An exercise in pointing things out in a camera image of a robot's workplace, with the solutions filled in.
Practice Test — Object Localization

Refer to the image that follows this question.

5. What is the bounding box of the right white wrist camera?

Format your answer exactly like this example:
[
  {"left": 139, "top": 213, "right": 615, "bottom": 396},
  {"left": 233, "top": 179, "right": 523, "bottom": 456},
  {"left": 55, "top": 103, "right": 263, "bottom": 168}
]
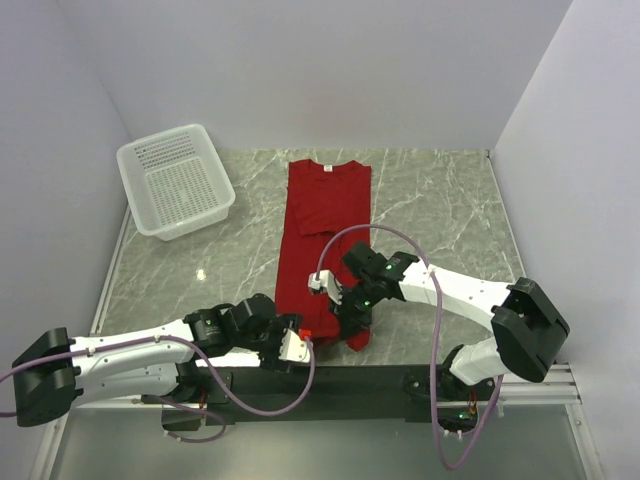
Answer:
[{"left": 307, "top": 270, "right": 342, "bottom": 303}]

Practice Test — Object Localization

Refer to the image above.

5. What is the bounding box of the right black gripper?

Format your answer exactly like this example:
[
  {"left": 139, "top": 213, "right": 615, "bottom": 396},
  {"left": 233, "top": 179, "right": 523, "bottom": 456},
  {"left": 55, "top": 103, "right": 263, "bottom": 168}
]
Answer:
[{"left": 328, "top": 276, "right": 382, "bottom": 339}]

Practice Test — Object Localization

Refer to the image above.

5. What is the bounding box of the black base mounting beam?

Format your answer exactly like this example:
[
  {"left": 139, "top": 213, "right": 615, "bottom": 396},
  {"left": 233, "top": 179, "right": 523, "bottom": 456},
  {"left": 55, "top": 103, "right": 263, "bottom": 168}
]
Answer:
[{"left": 164, "top": 365, "right": 431, "bottom": 424}]

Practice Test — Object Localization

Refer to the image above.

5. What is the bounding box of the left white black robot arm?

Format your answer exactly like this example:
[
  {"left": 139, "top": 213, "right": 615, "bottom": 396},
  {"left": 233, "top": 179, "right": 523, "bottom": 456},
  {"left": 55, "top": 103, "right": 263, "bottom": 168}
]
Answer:
[{"left": 1, "top": 294, "right": 315, "bottom": 427}]

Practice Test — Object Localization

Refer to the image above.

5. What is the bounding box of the red t shirt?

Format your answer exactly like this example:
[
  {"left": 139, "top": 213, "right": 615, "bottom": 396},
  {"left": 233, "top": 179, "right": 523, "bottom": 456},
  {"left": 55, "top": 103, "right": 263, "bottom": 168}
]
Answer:
[{"left": 275, "top": 159, "right": 372, "bottom": 347}]

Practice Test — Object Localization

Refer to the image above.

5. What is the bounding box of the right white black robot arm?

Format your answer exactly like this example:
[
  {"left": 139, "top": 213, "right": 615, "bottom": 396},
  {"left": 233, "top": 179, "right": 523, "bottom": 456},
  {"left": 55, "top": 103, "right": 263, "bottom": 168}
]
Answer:
[{"left": 308, "top": 242, "right": 570, "bottom": 401}]

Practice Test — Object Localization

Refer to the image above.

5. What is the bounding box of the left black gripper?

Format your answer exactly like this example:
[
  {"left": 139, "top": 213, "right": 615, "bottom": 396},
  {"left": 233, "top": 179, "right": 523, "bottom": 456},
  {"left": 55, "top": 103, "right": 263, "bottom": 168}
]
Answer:
[{"left": 235, "top": 313, "right": 303, "bottom": 371}]

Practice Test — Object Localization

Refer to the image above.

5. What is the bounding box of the white plastic perforated basket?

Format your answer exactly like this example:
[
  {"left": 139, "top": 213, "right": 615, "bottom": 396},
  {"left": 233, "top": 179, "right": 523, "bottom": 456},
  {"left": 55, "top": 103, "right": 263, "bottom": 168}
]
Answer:
[{"left": 116, "top": 124, "right": 236, "bottom": 241}]

